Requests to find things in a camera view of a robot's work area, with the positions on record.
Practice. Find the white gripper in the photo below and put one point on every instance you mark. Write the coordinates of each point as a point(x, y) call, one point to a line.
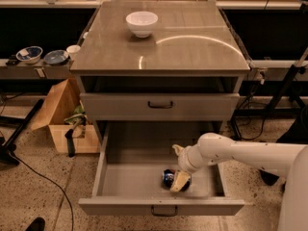
point(183, 160)

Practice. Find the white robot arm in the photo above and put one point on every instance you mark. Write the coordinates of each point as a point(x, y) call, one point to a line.
point(281, 159)

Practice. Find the open grey middle drawer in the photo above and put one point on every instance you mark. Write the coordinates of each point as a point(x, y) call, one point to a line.
point(129, 177)

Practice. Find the grey drawer cabinet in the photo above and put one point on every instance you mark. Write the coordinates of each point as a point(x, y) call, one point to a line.
point(191, 50)

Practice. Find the closed grey upper drawer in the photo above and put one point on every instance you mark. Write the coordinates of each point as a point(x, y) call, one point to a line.
point(158, 106)

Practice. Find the black shoe right side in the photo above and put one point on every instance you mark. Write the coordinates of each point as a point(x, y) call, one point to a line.
point(268, 178)

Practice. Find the black shoe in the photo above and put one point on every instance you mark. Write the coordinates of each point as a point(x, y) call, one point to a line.
point(38, 224)
point(268, 178)

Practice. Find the black tool in box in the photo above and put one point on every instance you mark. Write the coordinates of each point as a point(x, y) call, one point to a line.
point(69, 137)

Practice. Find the cardboard box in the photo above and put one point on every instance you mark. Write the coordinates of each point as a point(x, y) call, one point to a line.
point(60, 104)

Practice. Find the white bowl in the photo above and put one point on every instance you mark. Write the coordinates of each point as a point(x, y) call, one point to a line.
point(142, 24)

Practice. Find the black shoe lower left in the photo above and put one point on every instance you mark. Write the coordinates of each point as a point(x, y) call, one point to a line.
point(38, 224)

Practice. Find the white paper cup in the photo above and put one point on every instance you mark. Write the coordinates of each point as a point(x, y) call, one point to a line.
point(72, 51)

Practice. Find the side shelf bench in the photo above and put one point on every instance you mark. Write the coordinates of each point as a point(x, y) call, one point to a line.
point(40, 70)

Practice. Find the black pole on floor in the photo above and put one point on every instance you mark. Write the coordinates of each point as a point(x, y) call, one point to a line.
point(7, 147)

